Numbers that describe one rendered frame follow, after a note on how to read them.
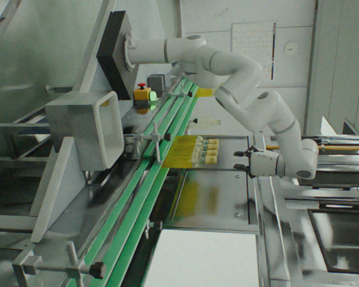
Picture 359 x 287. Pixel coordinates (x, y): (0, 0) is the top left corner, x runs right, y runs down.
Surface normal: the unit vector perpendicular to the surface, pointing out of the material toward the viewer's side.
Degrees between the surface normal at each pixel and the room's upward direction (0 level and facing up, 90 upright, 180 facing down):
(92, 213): 90
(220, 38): 90
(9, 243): 90
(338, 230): 90
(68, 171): 0
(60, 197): 0
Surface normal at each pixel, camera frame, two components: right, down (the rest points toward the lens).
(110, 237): -0.07, -0.92
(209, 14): -0.17, 0.39
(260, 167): -0.47, 0.38
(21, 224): -0.15, -0.52
